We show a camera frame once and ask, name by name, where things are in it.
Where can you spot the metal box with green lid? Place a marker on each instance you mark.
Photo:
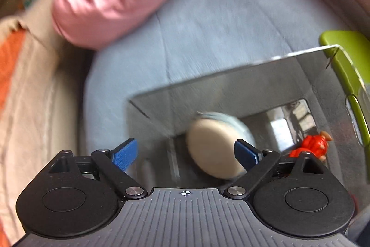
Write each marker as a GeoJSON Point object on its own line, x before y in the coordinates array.
{"type": "Point", "coordinates": [231, 90]}

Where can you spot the beige and orange blanket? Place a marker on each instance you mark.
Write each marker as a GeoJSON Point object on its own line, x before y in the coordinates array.
{"type": "Point", "coordinates": [26, 96]}

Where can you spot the red toy figurine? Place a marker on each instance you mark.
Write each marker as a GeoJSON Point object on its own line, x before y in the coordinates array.
{"type": "Point", "coordinates": [313, 144]}

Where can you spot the grey-blue cushion mat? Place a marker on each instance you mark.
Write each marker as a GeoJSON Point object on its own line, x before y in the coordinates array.
{"type": "Point", "coordinates": [202, 33]}

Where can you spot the round cream disc toy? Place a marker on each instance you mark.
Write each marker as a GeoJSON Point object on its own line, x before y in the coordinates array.
{"type": "Point", "coordinates": [211, 145]}

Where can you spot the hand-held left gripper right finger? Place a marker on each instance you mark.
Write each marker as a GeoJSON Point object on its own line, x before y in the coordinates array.
{"type": "Point", "coordinates": [245, 153]}

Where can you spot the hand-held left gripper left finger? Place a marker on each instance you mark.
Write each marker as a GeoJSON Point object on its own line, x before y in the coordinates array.
{"type": "Point", "coordinates": [127, 153]}

